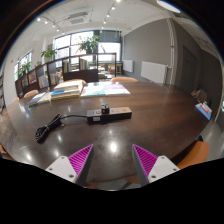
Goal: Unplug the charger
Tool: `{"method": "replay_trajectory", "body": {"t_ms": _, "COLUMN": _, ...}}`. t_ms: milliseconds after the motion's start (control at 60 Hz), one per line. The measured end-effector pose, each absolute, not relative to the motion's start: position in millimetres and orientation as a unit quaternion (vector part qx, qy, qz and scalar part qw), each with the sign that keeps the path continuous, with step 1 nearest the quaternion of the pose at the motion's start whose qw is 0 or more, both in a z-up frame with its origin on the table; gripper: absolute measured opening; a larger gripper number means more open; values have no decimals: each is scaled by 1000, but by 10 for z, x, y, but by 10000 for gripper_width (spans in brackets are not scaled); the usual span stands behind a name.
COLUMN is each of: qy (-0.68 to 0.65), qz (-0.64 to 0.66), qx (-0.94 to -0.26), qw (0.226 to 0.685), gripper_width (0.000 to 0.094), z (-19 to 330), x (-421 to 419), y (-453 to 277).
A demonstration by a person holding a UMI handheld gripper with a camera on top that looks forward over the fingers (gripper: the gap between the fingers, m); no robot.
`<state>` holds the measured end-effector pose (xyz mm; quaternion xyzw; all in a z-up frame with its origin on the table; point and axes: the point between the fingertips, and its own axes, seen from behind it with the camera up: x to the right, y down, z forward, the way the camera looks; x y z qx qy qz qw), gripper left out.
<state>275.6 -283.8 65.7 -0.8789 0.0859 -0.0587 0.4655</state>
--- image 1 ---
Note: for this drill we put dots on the large potted plant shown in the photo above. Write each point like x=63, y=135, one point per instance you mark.
x=88, y=44

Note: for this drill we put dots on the thin blue book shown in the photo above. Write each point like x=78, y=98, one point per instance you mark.
x=35, y=99

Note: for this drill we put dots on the ceiling spot lights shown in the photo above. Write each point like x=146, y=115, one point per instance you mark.
x=108, y=15

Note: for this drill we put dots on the blue-covered thick book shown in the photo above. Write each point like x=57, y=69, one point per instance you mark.
x=65, y=94

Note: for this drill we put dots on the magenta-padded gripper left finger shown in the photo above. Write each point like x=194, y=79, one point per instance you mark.
x=63, y=168

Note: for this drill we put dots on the small potted plant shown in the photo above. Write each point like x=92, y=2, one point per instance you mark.
x=25, y=67

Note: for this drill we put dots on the thin white book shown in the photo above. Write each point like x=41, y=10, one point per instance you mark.
x=46, y=97

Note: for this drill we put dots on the round white ceiling lamps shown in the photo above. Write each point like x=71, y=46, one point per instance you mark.
x=167, y=5

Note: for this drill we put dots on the orange chair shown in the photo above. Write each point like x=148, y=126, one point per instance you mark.
x=195, y=154
x=4, y=152

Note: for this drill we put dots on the large multi-pane window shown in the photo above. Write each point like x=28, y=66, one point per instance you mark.
x=63, y=42

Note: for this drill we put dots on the blue box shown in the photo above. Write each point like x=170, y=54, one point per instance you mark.
x=203, y=110

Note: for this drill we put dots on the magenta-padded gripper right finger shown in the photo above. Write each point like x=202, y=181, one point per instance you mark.
x=161, y=168

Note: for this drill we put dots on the large white wall radiator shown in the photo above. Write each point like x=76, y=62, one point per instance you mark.
x=153, y=71

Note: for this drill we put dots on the ceiling air conditioner unit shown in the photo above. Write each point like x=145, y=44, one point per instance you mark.
x=78, y=18

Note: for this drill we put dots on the small white wall radiator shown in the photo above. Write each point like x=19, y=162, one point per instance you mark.
x=128, y=66

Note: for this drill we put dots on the medium potted plant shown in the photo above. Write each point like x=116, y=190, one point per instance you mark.
x=49, y=54

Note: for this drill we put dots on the small side window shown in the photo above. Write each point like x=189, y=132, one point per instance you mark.
x=24, y=60

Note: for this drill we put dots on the grey door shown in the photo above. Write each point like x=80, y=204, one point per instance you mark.
x=188, y=71

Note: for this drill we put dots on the dark low shelf unit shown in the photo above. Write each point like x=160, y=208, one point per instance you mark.
x=80, y=76

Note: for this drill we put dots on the tall wall bookshelf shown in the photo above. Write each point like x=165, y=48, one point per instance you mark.
x=1, y=93

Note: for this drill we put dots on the black power strip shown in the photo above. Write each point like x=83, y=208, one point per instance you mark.
x=117, y=114

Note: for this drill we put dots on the purple cover book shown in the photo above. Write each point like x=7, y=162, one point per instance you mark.
x=115, y=89

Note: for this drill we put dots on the blue and yellow illustrated book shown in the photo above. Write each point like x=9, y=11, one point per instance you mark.
x=92, y=91

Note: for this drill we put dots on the white vertical wall pipe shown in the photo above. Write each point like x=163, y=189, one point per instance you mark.
x=172, y=50

